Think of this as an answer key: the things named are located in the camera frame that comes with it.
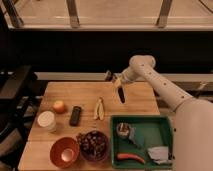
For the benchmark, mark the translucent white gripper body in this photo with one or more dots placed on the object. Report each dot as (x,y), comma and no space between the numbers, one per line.
(117,82)

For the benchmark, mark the black dish brush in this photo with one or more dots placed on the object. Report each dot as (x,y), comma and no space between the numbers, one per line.
(109,77)

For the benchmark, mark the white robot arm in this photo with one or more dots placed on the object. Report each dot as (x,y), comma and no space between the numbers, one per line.
(193,121)

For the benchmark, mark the dark bowl of grapes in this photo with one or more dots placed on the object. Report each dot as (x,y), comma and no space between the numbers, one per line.
(94,146)

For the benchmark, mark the red bowl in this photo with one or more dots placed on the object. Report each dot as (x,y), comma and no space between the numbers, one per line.
(64,152)

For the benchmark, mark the small metal can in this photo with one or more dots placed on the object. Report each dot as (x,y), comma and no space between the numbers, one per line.
(123,129)

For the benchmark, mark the black remote control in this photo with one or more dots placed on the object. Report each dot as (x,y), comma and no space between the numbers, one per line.
(75,116)

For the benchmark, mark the orange fruit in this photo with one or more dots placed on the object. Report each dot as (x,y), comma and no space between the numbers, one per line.
(59,107)

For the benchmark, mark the green plastic tray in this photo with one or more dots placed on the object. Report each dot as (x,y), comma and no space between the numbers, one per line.
(150,131)

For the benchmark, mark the orange carrot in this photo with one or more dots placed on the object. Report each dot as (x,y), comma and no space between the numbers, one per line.
(123,156)

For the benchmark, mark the white cylindrical container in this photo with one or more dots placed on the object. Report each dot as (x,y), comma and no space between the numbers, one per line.
(47,121)

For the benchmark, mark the grey cloth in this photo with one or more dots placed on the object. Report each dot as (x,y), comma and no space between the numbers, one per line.
(159,154)

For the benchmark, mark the black chair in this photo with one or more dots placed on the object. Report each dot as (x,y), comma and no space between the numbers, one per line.
(15,95)

